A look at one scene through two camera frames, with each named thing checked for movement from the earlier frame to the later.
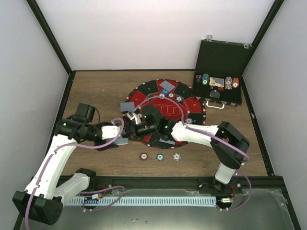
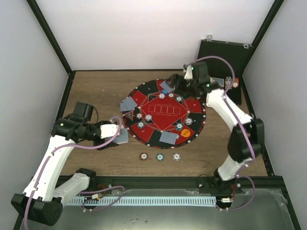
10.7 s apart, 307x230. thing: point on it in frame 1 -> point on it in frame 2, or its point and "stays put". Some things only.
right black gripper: (128, 126) -> (174, 77)
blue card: (167, 86) stays put
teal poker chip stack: (160, 156) stays put
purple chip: (189, 120) stays put
